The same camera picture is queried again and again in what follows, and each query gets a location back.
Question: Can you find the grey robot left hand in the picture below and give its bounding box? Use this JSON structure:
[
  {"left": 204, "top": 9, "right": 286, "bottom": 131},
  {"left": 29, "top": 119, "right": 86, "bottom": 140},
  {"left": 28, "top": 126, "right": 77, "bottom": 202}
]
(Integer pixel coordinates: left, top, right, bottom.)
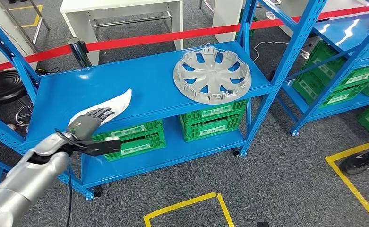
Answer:
[{"left": 67, "top": 107, "right": 116, "bottom": 141}]

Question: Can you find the white curved plastic car part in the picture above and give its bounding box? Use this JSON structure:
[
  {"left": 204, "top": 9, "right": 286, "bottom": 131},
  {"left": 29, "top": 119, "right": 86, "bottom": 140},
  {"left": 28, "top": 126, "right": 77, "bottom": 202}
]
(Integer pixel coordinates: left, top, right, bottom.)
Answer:
[{"left": 68, "top": 88, "right": 133, "bottom": 128}]

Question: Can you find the black round stool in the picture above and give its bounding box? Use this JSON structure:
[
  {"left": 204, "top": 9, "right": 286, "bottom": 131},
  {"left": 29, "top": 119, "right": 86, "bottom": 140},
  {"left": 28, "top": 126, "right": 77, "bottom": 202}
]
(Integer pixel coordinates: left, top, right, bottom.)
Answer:
[{"left": 0, "top": 69, "right": 34, "bottom": 128}]

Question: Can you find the red barrier belt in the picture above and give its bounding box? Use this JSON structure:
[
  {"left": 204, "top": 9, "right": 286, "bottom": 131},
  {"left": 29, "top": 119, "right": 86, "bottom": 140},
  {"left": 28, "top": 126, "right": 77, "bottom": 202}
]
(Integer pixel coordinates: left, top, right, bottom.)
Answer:
[{"left": 0, "top": 4, "right": 369, "bottom": 75}]

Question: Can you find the white table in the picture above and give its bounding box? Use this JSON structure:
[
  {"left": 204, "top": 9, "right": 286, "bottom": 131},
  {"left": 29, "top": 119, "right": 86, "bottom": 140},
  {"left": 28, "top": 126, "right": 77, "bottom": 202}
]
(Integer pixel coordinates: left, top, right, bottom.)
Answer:
[{"left": 60, "top": 0, "right": 184, "bottom": 66}]

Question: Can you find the thin yellow tape square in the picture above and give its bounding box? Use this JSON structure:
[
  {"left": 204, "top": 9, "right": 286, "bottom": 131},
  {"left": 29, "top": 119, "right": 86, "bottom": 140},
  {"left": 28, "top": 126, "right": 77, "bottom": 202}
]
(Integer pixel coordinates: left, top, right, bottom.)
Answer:
[
  {"left": 324, "top": 141, "right": 369, "bottom": 227},
  {"left": 143, "top": 192, "right": 236, "bottom": 227}
]

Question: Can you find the silver plastic wheel cover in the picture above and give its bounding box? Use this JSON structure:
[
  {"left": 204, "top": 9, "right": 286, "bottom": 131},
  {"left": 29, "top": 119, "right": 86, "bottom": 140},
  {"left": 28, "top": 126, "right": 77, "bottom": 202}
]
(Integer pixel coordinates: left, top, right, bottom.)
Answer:
[{"left": 173, "top": 46, "right": 252, "bottom": 105}]

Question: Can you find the white pillar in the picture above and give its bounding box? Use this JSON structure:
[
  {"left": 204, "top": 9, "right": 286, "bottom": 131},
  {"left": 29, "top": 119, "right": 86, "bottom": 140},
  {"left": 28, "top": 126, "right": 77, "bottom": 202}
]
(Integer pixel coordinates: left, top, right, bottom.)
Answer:
[{"left": 212, "top": 0, "right": 245, "bottom": 43}]

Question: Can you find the person's foot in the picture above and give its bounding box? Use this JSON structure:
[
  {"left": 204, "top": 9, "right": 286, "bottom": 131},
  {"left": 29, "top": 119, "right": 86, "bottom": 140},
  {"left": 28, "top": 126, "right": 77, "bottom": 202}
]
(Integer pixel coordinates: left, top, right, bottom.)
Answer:
[{"left": 339, "top": 146, "right": 369, "bottom": 176}]

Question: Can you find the white desk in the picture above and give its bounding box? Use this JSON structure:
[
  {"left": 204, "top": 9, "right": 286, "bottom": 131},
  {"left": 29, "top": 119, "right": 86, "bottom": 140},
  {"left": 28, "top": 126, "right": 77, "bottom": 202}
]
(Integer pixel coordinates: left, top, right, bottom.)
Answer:
[{"left": 278, "top": 0, "right": 369, "bottom": 36}]

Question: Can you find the black barrier post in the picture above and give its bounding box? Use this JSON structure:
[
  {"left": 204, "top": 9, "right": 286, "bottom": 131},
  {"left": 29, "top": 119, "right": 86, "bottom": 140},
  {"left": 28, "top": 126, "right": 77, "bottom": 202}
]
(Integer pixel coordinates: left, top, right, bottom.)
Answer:
[{"left": 67, "top": 37, "right": 93, "bottom": 68}]

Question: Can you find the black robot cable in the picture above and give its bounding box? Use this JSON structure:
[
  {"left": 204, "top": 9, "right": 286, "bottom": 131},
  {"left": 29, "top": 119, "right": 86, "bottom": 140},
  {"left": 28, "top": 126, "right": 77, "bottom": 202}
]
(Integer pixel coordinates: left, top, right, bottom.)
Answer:
[{"left": 54, "top": 128, "right": 75, "bottom": 227}]

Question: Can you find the white floor cable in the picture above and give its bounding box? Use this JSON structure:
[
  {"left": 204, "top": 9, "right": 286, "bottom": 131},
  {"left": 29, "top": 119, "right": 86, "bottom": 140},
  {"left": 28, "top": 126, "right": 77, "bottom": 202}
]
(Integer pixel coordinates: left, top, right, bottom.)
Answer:
[{"left": 252, "top": 41, "right": 310, "bottom": 62}]

